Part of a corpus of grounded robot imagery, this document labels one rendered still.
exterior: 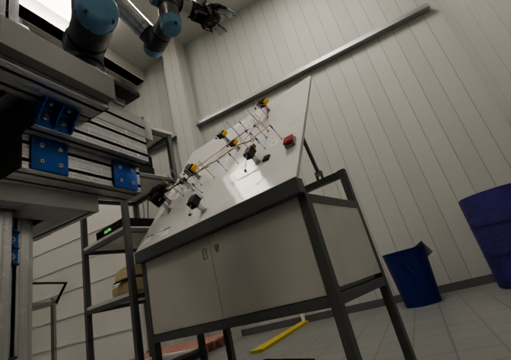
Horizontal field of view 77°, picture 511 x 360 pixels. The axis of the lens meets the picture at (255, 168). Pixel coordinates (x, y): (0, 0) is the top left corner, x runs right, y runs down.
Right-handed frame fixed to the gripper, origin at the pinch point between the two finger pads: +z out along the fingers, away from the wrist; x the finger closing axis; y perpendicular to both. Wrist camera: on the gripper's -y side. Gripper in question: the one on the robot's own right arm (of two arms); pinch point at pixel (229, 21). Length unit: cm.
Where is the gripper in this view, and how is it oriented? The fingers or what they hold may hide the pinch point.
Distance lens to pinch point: 155.6
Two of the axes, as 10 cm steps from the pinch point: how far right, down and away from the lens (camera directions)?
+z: 7.7, 0.5, 6.3
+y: 3.2, 8.4, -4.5
